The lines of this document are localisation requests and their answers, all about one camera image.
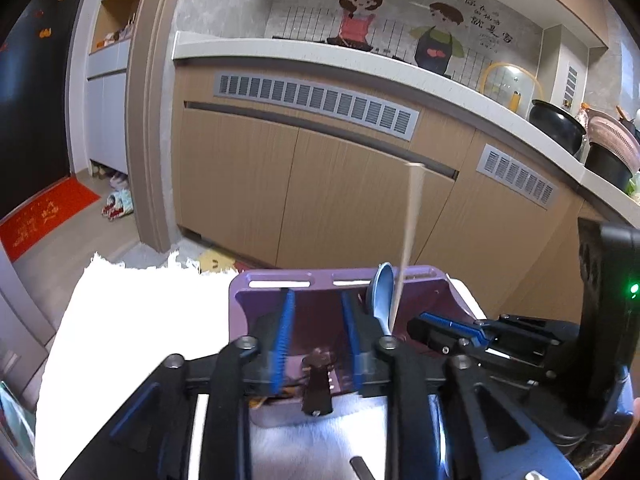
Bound grey-blue plastic spoon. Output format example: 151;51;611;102
367;262;395;335

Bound wooden chopstick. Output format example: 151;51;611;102
390;162;425;330

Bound black-handled dark spoon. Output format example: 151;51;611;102
349;456;374;480

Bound purple plastic utensil bin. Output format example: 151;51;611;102
229;263;485;427

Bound white textured table cloth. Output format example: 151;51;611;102
34;251;492;480

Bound grey vent grille right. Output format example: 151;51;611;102
476;144;555;209

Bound grey vent grille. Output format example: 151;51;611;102
476;144;555;209
214;72;420;142

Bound slippers on floor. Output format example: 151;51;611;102
91;162;134;221

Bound pink-lidded black pot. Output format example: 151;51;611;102
585;108;639;192

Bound grey vent grille left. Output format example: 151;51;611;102
214;72;420;142

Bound black cooking pot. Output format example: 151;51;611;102
528;100;586;155

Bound round yellow-framed mirror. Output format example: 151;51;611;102
478;62;544;118

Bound red door mat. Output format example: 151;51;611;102
1;177;100;262

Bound black entrance door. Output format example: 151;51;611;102
1;0;80;217

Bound cartoon couple wall sticker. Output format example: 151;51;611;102
283;0;516;78

